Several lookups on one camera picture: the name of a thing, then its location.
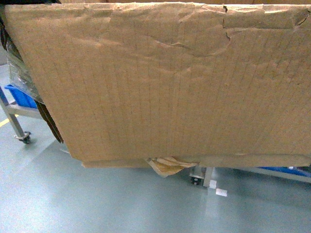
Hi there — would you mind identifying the large cardboard box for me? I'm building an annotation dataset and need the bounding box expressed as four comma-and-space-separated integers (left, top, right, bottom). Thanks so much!
0, 0, 311, 176

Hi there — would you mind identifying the blue plastic bin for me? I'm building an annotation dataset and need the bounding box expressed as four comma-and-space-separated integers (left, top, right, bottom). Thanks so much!
259, 166, 311, 178
4, 84, 37, 109

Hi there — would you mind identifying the steel shelf frame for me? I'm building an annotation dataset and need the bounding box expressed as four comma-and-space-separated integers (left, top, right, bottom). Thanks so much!
0, 86, 311, 189

